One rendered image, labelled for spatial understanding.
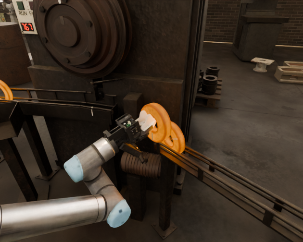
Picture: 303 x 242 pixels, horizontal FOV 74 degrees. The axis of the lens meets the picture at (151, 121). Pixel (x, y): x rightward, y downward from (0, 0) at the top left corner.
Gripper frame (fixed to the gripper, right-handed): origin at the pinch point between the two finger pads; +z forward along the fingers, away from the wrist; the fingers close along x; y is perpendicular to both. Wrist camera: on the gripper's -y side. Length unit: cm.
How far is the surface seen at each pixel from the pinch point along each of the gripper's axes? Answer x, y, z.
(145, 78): 30.5, -2.2, 19.0
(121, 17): 29.7, 29.9, 14.5
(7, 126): 77, -11, -52
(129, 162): 16.9, -31.8, -11.7
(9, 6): 919, -14, 77
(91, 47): 34.1, 22.5, -1.3
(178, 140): -6.4, -11.9, 4.3
